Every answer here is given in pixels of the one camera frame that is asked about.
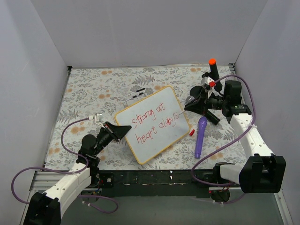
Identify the black microphone silver head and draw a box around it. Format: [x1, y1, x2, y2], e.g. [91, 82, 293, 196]
[186, 100, 220, 125]

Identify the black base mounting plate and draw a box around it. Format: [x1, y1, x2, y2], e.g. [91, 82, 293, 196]
[72, 170, 242, 199]

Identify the purple toy microphone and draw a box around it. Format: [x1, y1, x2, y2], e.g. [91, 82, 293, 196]
[194, 117, 207, 159]

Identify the black microphone stand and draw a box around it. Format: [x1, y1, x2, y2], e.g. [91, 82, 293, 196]
[202, 72, 211, 82]

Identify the aluminium frame rail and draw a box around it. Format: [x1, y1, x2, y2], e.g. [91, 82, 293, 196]
[30, 171, 64, 191]

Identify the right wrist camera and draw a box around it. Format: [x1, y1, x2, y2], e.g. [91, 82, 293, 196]
[201, 76, 216, 90]

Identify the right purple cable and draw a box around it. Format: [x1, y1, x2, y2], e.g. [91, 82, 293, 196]
[190, 75, 256, 204]

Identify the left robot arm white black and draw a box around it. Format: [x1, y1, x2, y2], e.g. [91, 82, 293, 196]
[24, 122, 132, 225]

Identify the yellow framed whiteboard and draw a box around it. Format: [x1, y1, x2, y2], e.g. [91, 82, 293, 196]
[115, 86, 190, 165]

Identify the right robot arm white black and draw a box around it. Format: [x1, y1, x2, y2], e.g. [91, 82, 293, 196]
[185, 80, 286, 193]

